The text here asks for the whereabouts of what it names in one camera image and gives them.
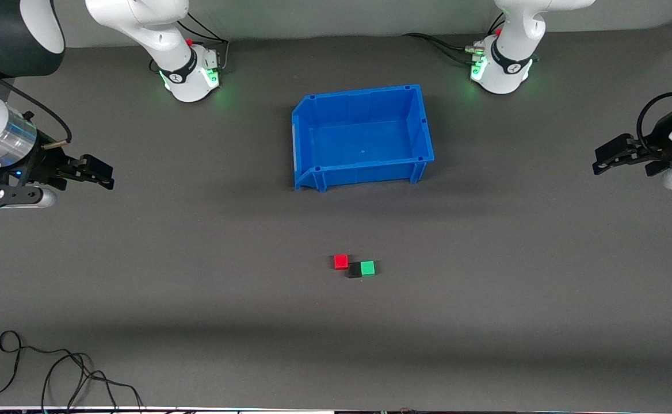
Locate blue plastic storage bin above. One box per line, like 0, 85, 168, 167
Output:
291, 85, 436, 193

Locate dark grey table mat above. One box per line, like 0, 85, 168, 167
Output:
0, 20, 672, 410

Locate black right arm hose cable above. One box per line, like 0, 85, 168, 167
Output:
0, 55, 73, 151

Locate loose thin black cable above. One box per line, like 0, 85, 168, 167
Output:
0, 330, 144, 414

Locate black right base cables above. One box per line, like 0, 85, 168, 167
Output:
149, 9, 231, 74

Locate black base cables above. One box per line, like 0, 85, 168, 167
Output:
402, 14, 506, 65
149, 9, 231, 74

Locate black left base cables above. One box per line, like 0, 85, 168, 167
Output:
402, 14, 506, 65

